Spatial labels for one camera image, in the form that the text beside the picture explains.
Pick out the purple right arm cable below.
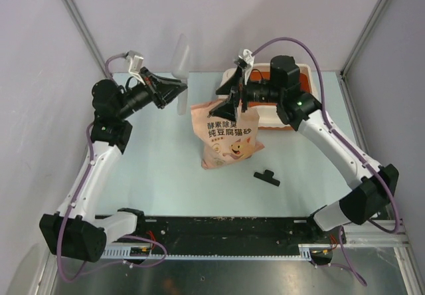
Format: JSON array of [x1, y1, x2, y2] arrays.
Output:
[[252, 37, 404, 288]]

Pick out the black bag clip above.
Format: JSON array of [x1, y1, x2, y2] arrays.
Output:
[[253, 169, 280, 187]]

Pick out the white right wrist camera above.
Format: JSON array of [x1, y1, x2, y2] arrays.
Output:
[[236, 49, 255, 85]]

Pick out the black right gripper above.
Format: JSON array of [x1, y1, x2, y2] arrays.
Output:
[[209, 65, 283, 122]]

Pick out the aluminium corner post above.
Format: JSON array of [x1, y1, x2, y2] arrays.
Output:
[[61, 0, 107, 77], [340, 0, 408, 78]]

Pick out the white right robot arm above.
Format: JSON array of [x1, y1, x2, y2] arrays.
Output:
[[210, 50, 399, 243]]

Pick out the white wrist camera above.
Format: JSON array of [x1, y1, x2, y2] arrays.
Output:
[[125, 50, 145, 84], [236, 49, 255, 85]]

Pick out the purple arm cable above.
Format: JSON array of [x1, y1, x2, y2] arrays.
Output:
[[252, 37, 404, 288], [56, 54, 169, 282]]

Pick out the pink cat litter bag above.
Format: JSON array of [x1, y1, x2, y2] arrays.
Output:
[[191, 100, 264, 169]]

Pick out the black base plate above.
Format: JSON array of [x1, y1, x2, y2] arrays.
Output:
[[102, 216, 346, 260]]

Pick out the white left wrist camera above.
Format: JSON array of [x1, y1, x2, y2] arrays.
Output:
[[125, 50, 145, 84]]

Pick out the clear plastic litter scoop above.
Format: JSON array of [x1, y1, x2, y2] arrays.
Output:
[[171, 34, 191, 116]]

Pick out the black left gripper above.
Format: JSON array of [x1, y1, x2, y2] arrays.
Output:
[[117, 67, 187, 120]]

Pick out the right aluminium corner post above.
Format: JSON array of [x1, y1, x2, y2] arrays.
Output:
[[340, 0, 408, 78]]

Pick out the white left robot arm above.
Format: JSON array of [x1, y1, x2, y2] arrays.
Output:
[[39, 67, 189, 262]]

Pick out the aluminium frame rail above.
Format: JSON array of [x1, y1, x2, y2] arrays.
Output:
[[104, 216, 407, 250]]

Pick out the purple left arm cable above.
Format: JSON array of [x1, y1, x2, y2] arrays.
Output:
[[56, 54, 169, 282]]

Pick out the left aluminium corner post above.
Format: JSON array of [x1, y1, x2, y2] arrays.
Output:
[[61, 0, 107, 77]]

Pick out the white and orange litter box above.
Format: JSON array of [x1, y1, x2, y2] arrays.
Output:
[[220, 62, 323, 132]]

